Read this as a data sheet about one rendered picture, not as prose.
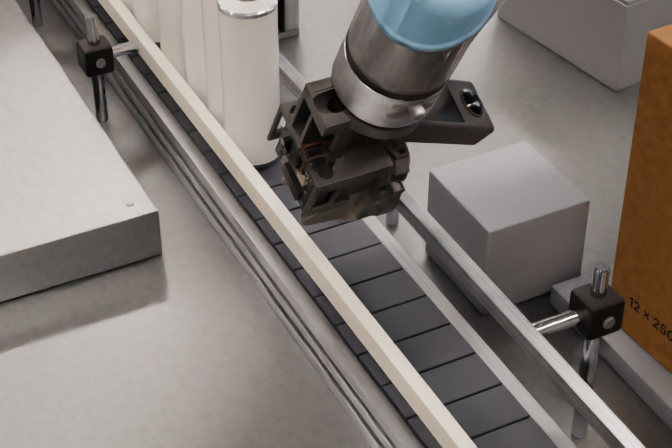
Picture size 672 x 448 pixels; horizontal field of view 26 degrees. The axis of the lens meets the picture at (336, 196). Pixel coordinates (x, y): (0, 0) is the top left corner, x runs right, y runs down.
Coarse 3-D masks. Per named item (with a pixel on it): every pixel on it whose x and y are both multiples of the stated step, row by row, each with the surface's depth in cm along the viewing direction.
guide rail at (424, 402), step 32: (128, 32) 146; (160, 64) 140; (192, 96) 135; (224, 160) 129; (256, 192) 124; (288, 224) 119; (320, 256) 116; (320, 288) 116; (352, 320) 111; (384, 352) 107; (416, 384) 104; (448, 416) 102
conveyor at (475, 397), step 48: (96, 0) 157; (240, 192) 129; (288, 192) 129; (336, 240) 123; (384, 288) 118; (432, 336) 114; (384, 384) 109; (432, 384) 109; (480, 384) 109; (480, 432) 105; (528, 432) 105
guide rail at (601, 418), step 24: (288, 72) 130; (408, 192) 115; (408, 216) 114; (432, 240) 111; (456, 264) 108; (480, 288) 106; (504, 312) 103; (528, 336) 101; (552, 360) 99; (576, 384) 97; (576, 408) 97; (600, 408) 96; (600, 432) 95; (624, 432) 94
